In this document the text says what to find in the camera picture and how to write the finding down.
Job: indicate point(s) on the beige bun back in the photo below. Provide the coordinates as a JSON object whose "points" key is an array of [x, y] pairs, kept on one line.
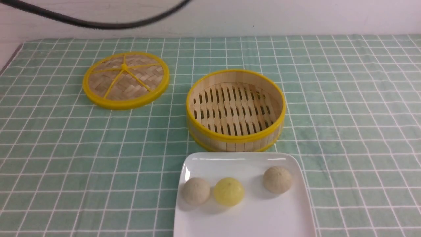
{"points": [[196, 191]]}

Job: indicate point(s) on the beige bun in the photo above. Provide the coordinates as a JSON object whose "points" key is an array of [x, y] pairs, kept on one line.
{"points": [[277, 180], [196, 191]]}

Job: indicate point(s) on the yellow steamed bun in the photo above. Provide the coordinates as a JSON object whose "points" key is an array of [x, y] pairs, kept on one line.
{"points": [[228, 192]]}

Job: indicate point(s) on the white square plate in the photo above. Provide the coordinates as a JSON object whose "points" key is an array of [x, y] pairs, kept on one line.
{"points": [[260, 214]]}

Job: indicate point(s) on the yellow bamboo steamer basket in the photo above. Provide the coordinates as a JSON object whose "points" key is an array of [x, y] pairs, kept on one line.
{"points": [[235, 110]]}

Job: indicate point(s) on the yellow bamboo steamer lid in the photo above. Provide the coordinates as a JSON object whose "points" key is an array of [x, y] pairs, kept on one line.
{"points": [[126, 81]]}

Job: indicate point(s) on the green checkered tablecloth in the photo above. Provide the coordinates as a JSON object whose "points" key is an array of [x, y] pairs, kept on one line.
{"points": [[69, 168]]}

